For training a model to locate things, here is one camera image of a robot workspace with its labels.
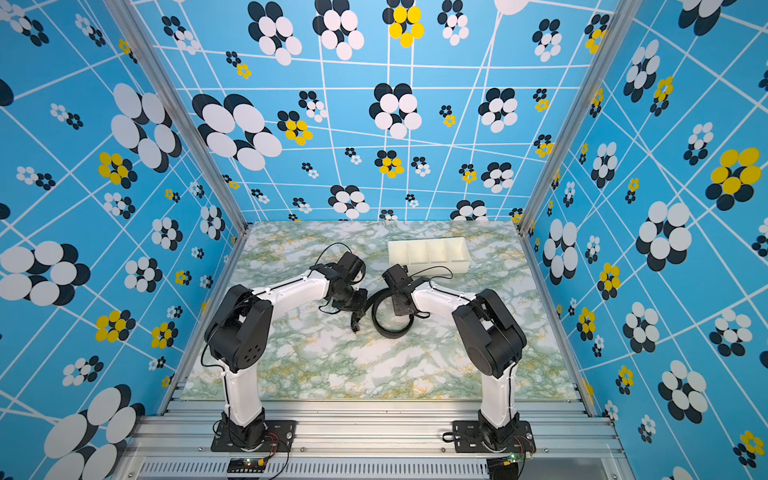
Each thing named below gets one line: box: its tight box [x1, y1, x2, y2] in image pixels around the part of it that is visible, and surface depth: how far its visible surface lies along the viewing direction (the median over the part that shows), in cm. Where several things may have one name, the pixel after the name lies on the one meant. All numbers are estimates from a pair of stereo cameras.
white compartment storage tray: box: [388, 237, 471, 277], surface depth 112 cm
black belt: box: [366, 288, 414, 339], surface depth 93 cm
